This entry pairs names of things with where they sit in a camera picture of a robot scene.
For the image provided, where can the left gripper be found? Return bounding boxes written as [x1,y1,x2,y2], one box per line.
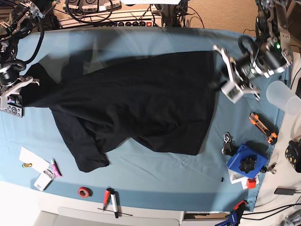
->
[213,45,260,103]

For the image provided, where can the white paper under box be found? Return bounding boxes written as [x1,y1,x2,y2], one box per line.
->
[228,169,259,190]

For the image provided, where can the red cube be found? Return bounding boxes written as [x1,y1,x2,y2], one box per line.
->
[246,179,256,189]

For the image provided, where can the light blue table cloth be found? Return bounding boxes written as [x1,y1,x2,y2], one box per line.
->
[0,27,291,211]

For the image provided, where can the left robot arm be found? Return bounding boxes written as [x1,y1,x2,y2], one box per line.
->
[213,0,293,103]

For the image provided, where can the brass cylinder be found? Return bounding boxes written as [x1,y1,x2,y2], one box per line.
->
[22,163,32,168]

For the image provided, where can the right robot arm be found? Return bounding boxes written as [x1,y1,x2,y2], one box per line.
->
[0,0,52,110]

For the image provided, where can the blue box with knob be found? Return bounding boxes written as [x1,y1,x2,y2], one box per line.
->
[227,144,268,179]

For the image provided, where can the white paper sheet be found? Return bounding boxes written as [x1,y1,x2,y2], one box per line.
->
[19,147,50,173]

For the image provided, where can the white black marker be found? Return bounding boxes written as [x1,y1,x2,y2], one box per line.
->
[110,190,119,218]

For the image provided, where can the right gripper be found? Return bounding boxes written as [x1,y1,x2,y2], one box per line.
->
[0,65,40,110]

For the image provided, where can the orange black utility knife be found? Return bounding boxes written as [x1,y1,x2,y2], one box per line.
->
[249,113,277,145]

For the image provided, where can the black zip tie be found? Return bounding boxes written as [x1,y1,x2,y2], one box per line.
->
[97,208,133,217]

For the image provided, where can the red handled screwdriver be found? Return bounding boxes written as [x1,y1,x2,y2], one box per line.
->
[103,188,111,211]

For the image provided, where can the white card packet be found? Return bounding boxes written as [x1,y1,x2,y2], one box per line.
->
[34,169,55,191]

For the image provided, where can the black power strip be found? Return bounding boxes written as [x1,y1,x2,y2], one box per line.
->
[98,19,160,27]

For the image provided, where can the black power adapter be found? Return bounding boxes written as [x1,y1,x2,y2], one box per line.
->
[274,187,296,195]

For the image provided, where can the black graphic t-shirt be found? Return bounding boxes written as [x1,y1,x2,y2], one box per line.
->
[21,51,215,172]

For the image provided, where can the translucent plastic cup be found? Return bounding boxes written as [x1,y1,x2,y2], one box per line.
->
[266,81,301,115]

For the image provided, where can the red tape roll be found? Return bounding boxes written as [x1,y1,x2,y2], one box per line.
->
[78,187,91,198]

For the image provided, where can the blue orange clamp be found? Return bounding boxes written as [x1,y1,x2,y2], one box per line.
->
[215,200,247,226]

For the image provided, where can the black remote control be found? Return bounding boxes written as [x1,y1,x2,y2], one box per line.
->
[1,104,24,118]

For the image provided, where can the metal carabiner keys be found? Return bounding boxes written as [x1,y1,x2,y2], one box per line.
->
[222,132,234,156]

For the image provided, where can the pink tube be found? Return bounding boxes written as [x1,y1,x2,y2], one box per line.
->
[51,159,62,178]

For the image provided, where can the black yellow dotted mug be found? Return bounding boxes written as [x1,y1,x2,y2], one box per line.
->
[285,140,301,173]

